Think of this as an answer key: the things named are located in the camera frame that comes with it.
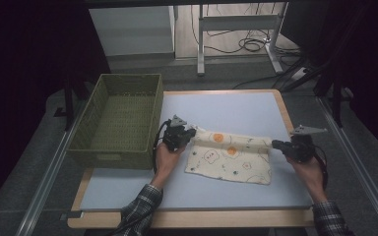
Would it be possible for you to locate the black tape piece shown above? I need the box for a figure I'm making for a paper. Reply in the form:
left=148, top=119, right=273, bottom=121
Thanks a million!
left=60, top=210, right=85, bottom=221

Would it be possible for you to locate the white desk frame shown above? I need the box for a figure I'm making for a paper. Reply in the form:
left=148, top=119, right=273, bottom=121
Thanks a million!
left=196, top=2, right=288, bottom=77

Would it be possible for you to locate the tangle of black floor cables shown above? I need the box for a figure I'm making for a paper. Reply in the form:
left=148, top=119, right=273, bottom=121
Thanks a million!
left=190, top=3, right=302, bottom=56

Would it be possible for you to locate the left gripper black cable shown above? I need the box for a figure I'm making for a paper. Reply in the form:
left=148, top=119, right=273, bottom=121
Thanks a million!
left=152, top=119, right=172, bottom=175

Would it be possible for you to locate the person's left hand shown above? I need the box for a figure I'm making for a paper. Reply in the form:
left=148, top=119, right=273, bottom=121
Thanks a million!
left=150, top=142, right=187, bottom=191

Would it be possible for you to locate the cream cloth with orange print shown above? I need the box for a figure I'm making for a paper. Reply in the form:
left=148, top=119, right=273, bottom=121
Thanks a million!
left=184, top=125, right=274, bottom=186

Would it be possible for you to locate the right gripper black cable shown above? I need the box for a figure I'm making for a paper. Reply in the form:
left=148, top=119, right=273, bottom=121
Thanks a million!
left=312, top=145, right=330, bottom=191

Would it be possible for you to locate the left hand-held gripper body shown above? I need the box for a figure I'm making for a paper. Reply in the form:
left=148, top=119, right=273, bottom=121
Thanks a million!
left=160, top=114, right=194, bottom=152

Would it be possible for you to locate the light grey table mat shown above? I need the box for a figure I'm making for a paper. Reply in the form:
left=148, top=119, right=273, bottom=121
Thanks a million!
left=79, top=91, right=314, bottom=210

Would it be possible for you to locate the green woven basket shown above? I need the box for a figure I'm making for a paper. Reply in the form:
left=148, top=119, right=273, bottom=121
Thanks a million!
left=66, top=73, right=164, bottom=171

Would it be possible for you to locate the metal floor rail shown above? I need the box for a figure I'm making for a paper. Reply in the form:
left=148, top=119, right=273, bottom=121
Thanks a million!
left=15, top=97, right=91, bottom=236
left=317, top=96, right=378, bottom=236

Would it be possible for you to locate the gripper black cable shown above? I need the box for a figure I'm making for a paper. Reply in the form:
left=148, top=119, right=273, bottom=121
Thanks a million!
left=312, top=145, right=330, bottom=191
left=152, top=119, right=172, bottom=175

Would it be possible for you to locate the black stand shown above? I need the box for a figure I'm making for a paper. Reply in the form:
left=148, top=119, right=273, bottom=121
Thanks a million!
left=53, top=74, right=91, bottom=132
left=314, top=58, right=354, bottom=129

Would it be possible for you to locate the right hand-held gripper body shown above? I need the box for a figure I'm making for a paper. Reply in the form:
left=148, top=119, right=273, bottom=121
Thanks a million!
left=286, top=124, right=329, bottom=164

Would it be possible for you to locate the white cabinet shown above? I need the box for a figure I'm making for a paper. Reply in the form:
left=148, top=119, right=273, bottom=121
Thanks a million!
left=89, top=5, right=177, bottom=58

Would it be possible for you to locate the person's right hand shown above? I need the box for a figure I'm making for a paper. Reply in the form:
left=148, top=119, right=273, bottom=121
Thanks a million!
left=285, top=155, right=329, bottom=205

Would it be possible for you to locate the white power strip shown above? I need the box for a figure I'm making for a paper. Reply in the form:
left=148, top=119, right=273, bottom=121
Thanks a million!
left=289, top=66, right=310, bottom=82

